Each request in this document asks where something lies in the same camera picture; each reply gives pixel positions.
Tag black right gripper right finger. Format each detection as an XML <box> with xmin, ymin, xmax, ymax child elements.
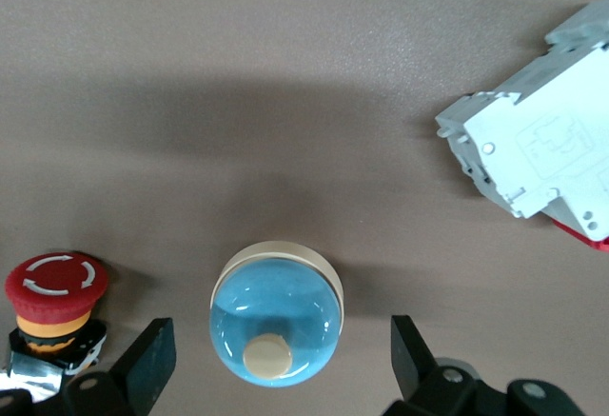
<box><xmin>389</xmin><ymin>314</ymin><xmax>481</xmax><ymax>416</ymax></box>

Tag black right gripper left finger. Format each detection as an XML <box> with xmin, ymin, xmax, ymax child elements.
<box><xmin>64</xmin><ymin>318</ymin><xmax>177</xmax><ymax>416</ymax></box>

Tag glossy blue call bell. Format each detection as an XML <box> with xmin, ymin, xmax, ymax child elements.
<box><xmin>208</xmin><ymin>240</ymin><xmax>344</xmax><ymax>388</ymax></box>

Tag red button yellow collar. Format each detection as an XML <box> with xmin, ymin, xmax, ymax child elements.
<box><xmin>0</xmin><ymin>251</ymin><xmax>110</xmax><ymax>401</ymax></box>

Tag white circuit breaker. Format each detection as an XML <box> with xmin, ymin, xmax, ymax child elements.
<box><xmin>435</xmin><ymin>0</ymin><xmax>609</xmax><ymax>250</ymax></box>

